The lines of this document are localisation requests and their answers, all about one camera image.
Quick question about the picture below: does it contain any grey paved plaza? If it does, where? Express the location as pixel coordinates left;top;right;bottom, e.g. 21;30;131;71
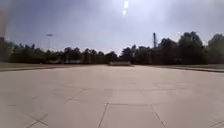
0;64;224;128

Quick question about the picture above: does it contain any row of dark trees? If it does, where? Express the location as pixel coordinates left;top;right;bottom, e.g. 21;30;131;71
6;31;224;66

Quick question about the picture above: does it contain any construction crane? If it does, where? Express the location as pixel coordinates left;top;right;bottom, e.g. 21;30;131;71
152;32;158;49

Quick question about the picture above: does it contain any tall floodlight pole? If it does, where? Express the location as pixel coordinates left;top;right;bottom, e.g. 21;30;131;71
45;32;54;51

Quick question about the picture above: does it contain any low dark kerb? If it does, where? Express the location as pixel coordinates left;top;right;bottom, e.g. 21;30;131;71
156;65;224;74

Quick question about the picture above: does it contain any grass lawn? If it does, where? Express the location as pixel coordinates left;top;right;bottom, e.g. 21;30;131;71
0;62;111;70

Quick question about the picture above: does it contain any low pale wall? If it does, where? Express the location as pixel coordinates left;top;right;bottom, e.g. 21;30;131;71
108;60;132;67

